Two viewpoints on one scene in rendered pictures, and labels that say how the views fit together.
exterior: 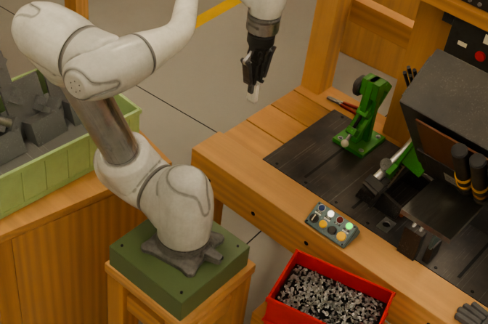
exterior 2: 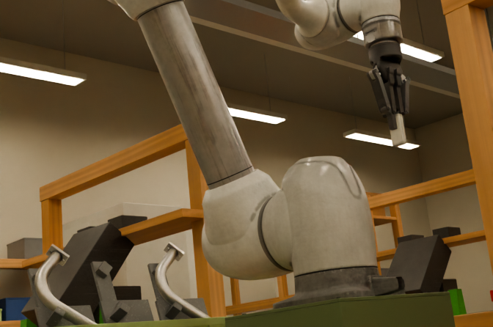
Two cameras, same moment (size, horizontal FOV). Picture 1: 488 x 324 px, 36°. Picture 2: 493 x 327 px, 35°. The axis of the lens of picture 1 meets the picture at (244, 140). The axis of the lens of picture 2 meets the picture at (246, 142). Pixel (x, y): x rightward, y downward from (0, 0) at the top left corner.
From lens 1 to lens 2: 1.74 m
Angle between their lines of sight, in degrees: 57
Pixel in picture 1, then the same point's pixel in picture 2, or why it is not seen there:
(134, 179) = (251, 196)
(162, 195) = (287, 179)
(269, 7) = not seen: outside the picture
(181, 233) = (323, 224)
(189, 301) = (354, 310)
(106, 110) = (200, 62)
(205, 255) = (374, 281)
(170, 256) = (317, 289)
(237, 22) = not seen: outside the picture
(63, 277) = not seen: outside the picture
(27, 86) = (136, 311)
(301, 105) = not seen: outside the picture
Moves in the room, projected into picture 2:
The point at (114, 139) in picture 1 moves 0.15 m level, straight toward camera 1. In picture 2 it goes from (215, 118) to (209, 92)
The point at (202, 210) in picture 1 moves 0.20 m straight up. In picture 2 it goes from (348, 185) to (334, 81)
